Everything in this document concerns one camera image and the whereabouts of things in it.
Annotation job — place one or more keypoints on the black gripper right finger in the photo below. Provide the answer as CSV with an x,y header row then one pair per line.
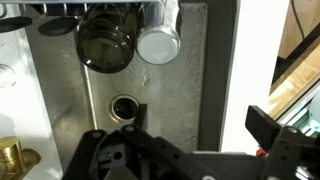
x,y
286,150

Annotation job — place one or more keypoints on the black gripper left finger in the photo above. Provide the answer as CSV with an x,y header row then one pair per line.
x,y
150,156

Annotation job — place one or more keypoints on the silver steel cup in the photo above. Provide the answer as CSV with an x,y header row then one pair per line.
x,y
158,46

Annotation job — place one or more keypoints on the black orange clamp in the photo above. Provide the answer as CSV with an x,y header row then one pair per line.
x,y
261,152

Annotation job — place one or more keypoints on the round sink drain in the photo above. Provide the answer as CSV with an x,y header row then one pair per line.
x,y
121,108

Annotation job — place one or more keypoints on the dark glass jar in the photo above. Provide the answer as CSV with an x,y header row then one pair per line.
x,y
106,50

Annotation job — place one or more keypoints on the black kitchen utensil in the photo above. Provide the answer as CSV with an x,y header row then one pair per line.
x,y
58,26

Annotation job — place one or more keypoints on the metal dish rack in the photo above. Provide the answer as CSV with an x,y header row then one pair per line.
x,y
50,1

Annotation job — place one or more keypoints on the aluminium frame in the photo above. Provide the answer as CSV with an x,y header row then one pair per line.
x,y
310,116

